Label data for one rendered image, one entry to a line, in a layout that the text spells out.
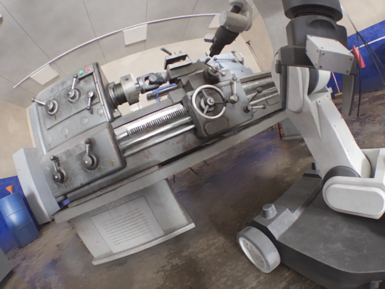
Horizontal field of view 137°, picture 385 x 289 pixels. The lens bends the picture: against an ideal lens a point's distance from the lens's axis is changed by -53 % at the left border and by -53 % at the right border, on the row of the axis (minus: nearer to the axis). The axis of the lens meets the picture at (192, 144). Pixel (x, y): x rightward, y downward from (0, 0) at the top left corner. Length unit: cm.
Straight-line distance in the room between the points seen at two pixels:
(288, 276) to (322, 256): 21
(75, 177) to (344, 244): 116
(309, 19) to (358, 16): 452
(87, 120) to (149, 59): 410
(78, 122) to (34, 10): 265
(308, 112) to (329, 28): 24
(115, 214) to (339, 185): 107
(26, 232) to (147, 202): 283
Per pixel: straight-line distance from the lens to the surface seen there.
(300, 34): 23
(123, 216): 106
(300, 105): 42
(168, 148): 105
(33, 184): 433
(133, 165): 105
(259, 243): 55
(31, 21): 354
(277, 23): 49
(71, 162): 99
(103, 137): 91
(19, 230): 349
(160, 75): 135
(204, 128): 92
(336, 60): 19
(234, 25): 68
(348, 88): 27
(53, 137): 121
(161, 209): 104
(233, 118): 102
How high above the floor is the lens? 58
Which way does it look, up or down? 4 degrees down
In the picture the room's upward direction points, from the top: 23 degrees counter-clockwise
